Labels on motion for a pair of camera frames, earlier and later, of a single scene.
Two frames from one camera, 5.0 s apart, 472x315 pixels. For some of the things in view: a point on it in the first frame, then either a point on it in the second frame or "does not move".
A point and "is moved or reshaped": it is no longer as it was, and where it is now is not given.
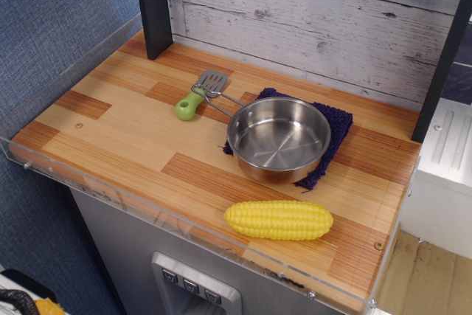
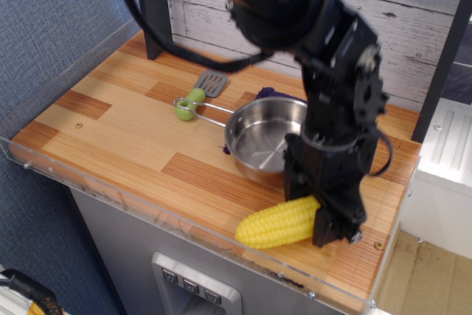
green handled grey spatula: (212, 84) does not move
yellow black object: (44, 306) -> (43, 299)
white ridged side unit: (439, 210) does not move
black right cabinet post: (455, 36) does not move
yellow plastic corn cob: (280, 220) is moved or reshaped
